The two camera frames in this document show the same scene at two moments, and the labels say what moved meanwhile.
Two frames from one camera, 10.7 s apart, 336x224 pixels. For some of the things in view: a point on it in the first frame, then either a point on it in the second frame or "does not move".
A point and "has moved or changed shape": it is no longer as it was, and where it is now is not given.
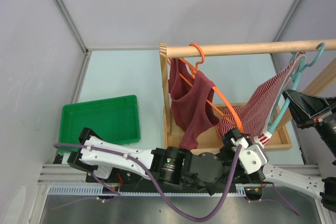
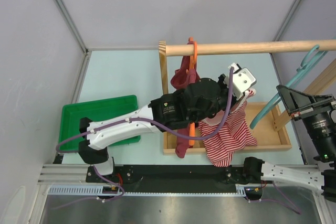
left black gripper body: [226, 150] → [223, 90]
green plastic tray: [115, 120] does not move
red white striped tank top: [254, 116] has moved or changed shape
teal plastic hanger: [296, 70] → [312, 57]
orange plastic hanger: [210, 105] → [192, 128]
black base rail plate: [128, 181] does not move
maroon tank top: [191, 103] has moved or changed shape
